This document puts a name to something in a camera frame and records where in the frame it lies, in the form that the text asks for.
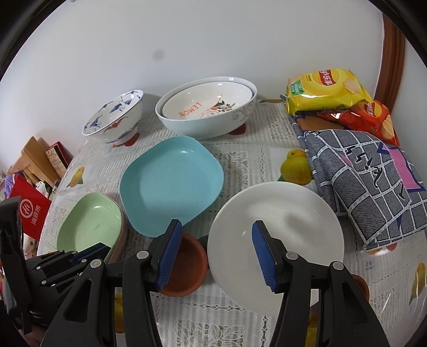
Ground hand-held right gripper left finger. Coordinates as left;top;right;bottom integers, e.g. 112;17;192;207
40;219;183;347

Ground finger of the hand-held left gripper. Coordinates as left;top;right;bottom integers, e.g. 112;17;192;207
28;258;92;291
26;245;111;271

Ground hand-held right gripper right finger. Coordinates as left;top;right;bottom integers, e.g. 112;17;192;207
252;220;391;347

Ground small brown bowl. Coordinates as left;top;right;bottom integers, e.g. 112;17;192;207
157;232;209;297

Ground green square plate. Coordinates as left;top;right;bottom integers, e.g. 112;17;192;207
56;192;123;262

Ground blue square plate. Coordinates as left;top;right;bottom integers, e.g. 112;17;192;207
119;136;225;238

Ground pink square plate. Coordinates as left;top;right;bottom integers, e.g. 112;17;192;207
107;214;126;266

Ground red paper bag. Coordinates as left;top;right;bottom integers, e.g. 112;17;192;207
7;175;52;241

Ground patterned box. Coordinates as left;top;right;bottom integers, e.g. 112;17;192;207
45;142;74;179

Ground grey checked cloth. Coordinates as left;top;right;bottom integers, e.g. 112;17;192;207
288;113;427;251

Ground blue and white patterned bowl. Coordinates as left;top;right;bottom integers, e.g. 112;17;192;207
82;89;144;146

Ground large white bowl grey scrolls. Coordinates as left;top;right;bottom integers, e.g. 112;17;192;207
155;77;258;139

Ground white bowl orange print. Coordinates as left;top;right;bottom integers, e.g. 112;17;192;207
161;81;256;120

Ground red chips bag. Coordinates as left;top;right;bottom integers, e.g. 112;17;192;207
317;99;401;147

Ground yellow chips bag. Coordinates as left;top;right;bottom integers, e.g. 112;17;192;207
286;68;374;116

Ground wooden door frame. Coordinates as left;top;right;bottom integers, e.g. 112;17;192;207
374;15;406;111

